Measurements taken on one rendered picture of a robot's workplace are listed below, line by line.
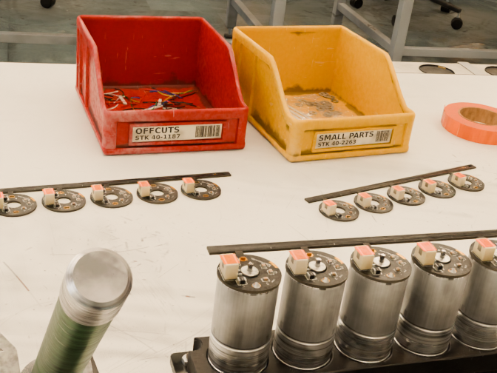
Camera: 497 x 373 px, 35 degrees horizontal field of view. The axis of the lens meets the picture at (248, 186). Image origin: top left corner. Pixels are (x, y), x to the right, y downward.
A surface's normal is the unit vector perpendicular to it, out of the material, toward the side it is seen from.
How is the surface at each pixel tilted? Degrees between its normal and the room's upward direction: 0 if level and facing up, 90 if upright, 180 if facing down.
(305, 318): 90
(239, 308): 90
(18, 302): 0
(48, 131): 0
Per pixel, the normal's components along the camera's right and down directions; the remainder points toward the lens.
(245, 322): 0.07, 0.47
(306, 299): -0.27, 0.41
